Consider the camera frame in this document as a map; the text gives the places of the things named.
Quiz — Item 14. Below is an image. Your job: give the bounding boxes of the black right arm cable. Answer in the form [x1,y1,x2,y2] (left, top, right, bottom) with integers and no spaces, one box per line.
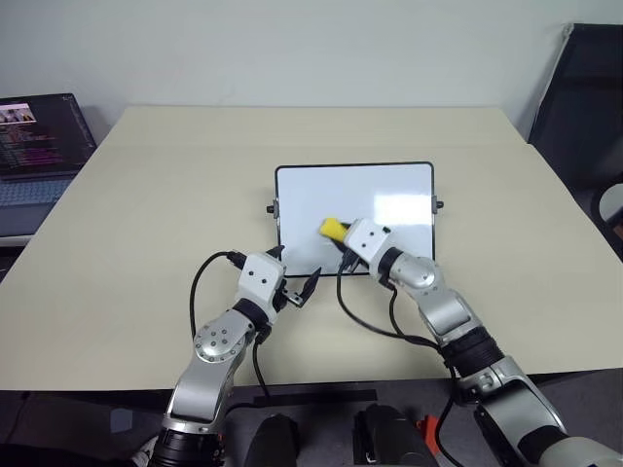
[334,262,461,453]

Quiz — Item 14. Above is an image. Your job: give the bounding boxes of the black office chair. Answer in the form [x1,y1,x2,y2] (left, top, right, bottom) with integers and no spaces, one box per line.
[527,22,623,197]

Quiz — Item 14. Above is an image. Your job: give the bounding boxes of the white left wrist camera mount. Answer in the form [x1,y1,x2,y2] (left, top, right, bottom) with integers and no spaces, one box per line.
[236,252,288,323]

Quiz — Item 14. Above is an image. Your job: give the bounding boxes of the yellow whiteboard eraser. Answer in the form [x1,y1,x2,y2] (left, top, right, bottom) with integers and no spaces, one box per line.
[317,218,349,243]

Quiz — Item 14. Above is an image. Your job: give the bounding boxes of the small dark rounded shape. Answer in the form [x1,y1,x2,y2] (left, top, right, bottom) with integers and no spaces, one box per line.
[241,412,301,467]

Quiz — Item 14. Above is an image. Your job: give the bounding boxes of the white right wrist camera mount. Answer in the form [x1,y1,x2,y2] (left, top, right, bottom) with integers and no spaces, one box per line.
[342,217,393,268]

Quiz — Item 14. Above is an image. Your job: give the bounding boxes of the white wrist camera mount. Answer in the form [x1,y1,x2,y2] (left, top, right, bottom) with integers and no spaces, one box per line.
[342,217,393,268]
[236,252,288,323]

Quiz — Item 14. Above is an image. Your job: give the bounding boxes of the round grey stool seat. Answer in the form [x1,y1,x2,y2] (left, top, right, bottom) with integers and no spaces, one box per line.
[590,181,623,247]

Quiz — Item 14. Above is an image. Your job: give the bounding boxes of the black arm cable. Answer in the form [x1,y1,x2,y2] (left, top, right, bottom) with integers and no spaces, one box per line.
[334,262,461,453]
[189,249,272,399]

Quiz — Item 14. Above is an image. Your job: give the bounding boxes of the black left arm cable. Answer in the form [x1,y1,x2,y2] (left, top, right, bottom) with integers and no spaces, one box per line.
[189,249,272,399]

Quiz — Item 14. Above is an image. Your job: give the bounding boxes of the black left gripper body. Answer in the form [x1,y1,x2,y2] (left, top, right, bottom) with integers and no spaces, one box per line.
[271,277,304,311]

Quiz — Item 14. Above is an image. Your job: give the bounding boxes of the large dark rounded shape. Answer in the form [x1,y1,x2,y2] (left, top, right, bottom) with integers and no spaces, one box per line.
[351,402,443,467]

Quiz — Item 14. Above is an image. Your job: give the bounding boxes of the black-framed small whiteboard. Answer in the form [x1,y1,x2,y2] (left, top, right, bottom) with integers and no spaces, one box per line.
[266,161,446,279]

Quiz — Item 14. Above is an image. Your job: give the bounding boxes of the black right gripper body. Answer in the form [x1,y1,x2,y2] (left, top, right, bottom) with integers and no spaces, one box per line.
[339,248,369,276]

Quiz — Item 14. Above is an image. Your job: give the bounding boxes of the red orange object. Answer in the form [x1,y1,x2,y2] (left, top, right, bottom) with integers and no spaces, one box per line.
[416,413,448,461]

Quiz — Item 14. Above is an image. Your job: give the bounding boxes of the open grey laptop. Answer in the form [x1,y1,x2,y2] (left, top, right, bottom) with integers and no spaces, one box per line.
[0,92,98,240]

